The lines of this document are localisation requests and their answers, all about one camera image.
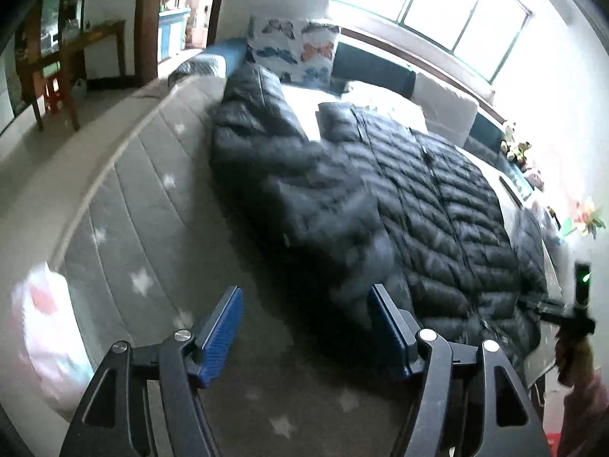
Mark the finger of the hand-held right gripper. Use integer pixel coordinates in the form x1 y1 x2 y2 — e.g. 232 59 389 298
518 295 562 321

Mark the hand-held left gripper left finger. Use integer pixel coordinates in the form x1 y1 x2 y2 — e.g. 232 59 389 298
59 286 244 457

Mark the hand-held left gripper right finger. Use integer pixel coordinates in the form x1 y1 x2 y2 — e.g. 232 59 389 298
367 284 555 457

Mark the black puffer jacket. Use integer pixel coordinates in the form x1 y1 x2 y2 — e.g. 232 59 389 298
209 63 549 367

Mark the person's right forearm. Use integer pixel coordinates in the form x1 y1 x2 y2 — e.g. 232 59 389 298
556 370 609 457

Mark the person's right hand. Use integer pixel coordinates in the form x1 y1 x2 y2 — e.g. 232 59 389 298
554 331 593 386

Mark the clear bag of toys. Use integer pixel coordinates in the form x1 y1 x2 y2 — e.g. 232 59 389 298
533 199 568 249

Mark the colourful pinwheel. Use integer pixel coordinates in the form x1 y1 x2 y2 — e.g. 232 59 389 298
564 197 608 240

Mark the grey star-print mattress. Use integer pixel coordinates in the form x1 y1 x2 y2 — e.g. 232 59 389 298
50 76 572 457

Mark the red plastic object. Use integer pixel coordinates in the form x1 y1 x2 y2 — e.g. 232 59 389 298
542 431 565 457

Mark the brown bear plush toy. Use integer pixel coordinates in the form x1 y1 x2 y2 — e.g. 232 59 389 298
509 142 532 168

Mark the white plastic bag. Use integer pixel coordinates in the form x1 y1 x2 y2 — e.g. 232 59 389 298
10 262 96 415

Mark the beige cushion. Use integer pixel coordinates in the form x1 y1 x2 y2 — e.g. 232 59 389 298
411 72 479 146

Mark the small butterfly-print pillow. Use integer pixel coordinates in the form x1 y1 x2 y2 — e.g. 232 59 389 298
343 81 429 133

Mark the blue sofa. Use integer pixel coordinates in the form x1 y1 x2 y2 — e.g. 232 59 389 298
169 37 529 201

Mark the large butterfly-print pillow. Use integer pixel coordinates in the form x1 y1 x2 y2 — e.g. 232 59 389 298
246 15 341 87

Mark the red plastic stool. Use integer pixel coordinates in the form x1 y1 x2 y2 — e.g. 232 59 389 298
45 74 65 115

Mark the blue cabinet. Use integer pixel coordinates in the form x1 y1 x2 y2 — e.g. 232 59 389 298
157 7 192 62

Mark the wooden table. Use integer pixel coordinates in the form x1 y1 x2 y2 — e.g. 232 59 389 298
16 20 127 132

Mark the green-framed window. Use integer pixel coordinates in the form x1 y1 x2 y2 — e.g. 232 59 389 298
328 0 534 84

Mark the wooden door frame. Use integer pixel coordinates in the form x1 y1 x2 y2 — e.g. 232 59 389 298
134 0 230 83

